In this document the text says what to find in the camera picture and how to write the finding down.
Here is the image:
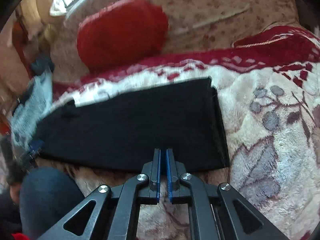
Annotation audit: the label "beige curtain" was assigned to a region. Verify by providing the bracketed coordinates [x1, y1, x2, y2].
[1, 0, 67, 95]

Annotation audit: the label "grey fluffy towel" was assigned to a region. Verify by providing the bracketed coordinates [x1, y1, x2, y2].
[10, 70, 53, 153]

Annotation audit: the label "red and white plush blanket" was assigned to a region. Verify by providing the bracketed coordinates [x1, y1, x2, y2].
[56, 25, 319, 239]

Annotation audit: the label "black pants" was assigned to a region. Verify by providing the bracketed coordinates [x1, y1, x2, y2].
[33, 77, 229, 172]

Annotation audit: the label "red heart-shaped ruffled pillow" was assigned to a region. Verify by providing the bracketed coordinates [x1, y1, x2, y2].
[76, 0, 169, 73]

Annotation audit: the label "floral beige quilt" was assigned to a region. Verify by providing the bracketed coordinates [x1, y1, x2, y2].
[50, 0, 299, 82]

